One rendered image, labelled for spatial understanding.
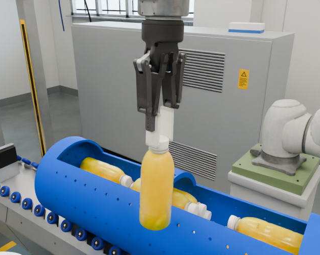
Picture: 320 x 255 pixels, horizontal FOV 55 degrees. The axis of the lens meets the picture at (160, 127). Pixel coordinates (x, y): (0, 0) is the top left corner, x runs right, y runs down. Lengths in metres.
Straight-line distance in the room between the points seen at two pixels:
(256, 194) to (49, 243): 0.83
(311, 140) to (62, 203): 0.91
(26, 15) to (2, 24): 4.01
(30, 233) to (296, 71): 2.97
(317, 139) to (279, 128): 0.14
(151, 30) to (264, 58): 1.79
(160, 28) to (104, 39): 2.66
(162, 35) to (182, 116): 2.21
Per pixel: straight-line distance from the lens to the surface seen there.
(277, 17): 3.58
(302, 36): 3.51
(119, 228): 0.89
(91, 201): 0.94
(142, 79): 0.53
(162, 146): 0.60
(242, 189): 1.39
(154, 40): 0.54
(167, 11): 0.52
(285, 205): 1.35
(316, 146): 1.28
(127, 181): 1.07
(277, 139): 1.31
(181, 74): 0.61
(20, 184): 1.53
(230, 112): 2.47
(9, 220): 1.44
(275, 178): 1.31
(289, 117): 1.29
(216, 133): 2.59
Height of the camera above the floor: 1.69
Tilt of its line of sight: 23 degrees down
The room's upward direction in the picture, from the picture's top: straight up
